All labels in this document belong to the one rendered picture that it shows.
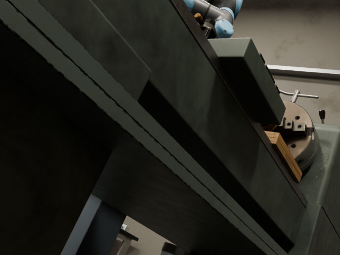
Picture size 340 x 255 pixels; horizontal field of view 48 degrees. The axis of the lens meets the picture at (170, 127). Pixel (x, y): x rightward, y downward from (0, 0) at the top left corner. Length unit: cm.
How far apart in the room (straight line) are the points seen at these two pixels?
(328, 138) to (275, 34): 451
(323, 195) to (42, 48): 141
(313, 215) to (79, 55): 133
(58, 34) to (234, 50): 55
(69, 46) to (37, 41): 4
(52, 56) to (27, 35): 3
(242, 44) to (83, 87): 53
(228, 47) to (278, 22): 544
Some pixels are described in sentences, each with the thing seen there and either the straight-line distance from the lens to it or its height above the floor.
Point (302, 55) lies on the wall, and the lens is 580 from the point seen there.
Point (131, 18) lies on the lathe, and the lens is 68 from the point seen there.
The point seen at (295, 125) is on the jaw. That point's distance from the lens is 160.
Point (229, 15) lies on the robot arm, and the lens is 158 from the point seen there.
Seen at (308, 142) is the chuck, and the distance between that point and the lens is 159.
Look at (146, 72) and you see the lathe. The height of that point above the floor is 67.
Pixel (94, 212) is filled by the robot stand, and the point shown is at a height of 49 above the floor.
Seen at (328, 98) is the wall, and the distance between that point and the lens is 532.
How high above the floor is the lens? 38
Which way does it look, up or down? 20 degrees up
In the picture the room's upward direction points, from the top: 25 degrees clockwise
